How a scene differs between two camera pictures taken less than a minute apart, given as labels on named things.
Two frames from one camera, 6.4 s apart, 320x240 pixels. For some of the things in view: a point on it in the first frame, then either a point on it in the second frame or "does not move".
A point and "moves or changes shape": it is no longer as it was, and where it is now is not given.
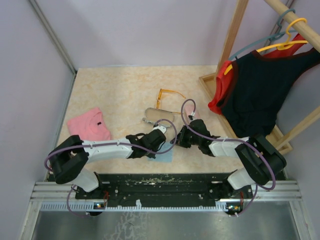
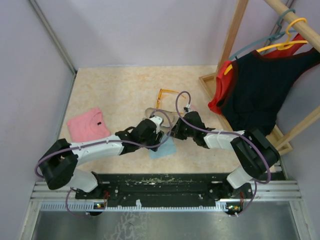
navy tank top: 257,84 does not move
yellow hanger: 281,46 does not move
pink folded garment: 91,125 does not move
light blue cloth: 166,157 moves or changes shape
